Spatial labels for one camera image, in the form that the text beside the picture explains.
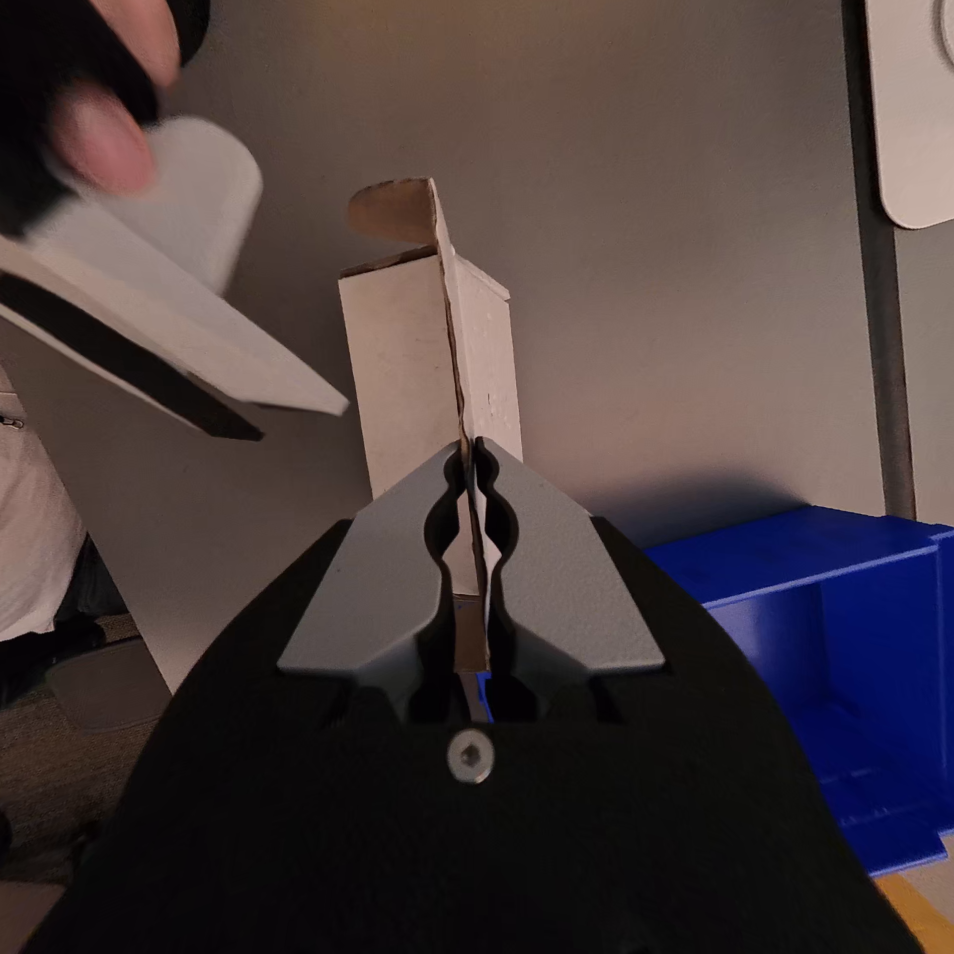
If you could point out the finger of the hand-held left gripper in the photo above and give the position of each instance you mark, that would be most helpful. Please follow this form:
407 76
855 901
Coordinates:
186 328

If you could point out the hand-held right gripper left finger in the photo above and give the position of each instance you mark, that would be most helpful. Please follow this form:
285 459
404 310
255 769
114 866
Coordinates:
358 596

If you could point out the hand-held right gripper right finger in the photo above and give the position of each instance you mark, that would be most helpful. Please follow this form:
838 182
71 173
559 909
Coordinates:
581 596

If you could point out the white cardboard box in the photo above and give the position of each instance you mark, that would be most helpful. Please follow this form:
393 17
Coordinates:
402 373

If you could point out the blue plastic bin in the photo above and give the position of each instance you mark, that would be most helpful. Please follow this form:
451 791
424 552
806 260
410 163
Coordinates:
820 633

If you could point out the person's left hand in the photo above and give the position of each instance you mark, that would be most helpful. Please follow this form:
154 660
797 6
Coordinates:
104 149

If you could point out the person's white jacket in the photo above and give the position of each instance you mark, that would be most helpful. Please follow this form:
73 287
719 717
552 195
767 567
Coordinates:
37 522

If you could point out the yellow plastic bin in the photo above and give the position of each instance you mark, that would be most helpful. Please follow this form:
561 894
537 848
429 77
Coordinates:
924 924

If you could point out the white stand base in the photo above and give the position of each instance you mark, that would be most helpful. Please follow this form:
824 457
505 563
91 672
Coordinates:
909 134

